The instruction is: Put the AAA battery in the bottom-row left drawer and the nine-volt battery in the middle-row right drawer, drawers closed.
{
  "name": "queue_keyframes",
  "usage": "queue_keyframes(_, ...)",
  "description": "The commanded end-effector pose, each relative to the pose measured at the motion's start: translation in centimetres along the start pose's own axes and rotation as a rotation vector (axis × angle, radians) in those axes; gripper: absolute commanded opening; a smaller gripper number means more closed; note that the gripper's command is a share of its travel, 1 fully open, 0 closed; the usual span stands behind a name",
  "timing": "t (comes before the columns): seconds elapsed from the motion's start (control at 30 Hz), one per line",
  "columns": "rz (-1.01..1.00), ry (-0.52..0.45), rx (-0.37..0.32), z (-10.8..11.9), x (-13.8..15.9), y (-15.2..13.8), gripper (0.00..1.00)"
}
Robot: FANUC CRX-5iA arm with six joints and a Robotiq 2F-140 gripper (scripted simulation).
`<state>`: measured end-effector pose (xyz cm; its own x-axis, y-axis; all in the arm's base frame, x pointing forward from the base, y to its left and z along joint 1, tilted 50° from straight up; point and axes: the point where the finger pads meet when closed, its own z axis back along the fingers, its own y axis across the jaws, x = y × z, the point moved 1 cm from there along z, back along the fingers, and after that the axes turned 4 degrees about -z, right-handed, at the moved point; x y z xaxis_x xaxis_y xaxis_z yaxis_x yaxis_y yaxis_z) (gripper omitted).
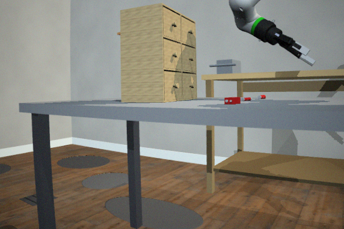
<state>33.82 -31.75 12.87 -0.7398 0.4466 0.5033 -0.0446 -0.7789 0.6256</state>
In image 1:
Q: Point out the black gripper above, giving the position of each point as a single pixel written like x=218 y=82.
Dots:
x=276 y=35

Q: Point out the small wooden chest of drawers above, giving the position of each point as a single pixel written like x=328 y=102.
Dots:
x=142 y=54

